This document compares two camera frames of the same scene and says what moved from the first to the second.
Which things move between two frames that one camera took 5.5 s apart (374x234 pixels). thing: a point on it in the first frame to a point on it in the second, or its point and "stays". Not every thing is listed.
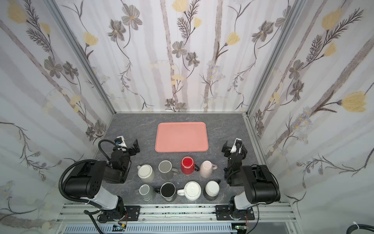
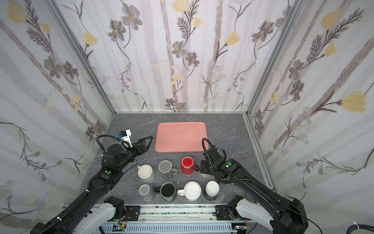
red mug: [188, 165] stays
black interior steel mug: [168, 191] stays
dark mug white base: [211, 189] stays
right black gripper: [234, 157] to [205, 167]
